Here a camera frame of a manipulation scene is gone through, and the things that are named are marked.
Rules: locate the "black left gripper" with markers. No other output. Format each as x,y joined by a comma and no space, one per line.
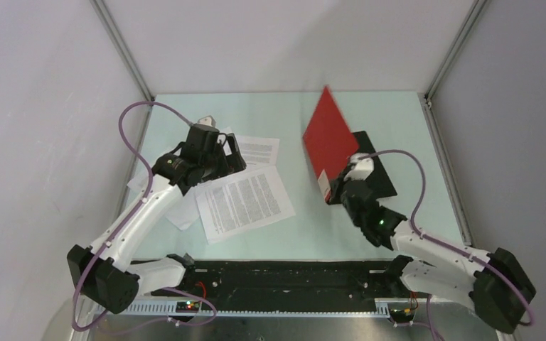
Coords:
225,168

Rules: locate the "red and black folder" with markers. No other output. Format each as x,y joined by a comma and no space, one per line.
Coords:
330,143

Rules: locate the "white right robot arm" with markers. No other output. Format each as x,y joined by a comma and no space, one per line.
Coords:
491,284

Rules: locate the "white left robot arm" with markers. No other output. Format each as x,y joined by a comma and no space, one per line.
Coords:
104,271

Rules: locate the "top printed paper sheet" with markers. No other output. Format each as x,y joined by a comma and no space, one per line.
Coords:
258,152

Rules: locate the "large printed paper sheet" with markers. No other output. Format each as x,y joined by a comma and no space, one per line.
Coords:
242,202

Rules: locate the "right controller board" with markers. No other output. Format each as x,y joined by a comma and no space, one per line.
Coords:
402,316

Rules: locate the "controller board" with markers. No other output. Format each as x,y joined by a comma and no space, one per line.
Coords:
187,307
402,316

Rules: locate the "left printed paper sheet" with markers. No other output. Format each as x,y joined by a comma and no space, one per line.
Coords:
139,181

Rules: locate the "left controller board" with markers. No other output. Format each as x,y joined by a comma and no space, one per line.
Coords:
187,307

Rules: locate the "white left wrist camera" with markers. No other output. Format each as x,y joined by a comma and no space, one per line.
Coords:
207,123

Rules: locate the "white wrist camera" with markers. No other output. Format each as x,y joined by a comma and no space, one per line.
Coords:
360,166
207,123

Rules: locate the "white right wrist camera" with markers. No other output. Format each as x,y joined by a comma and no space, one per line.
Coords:
360,166

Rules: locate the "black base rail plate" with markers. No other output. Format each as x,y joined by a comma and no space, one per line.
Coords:
294,285

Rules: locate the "grey slotted cable duct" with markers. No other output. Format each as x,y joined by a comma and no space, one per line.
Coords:
167,308

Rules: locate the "left aluminium frame post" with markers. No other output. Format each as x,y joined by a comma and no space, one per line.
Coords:
120,45

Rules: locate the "aluminium frame post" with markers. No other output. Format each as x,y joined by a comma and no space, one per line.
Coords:
120,45
472,18

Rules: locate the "right aluminium frame post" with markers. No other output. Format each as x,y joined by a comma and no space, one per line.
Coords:
472,18

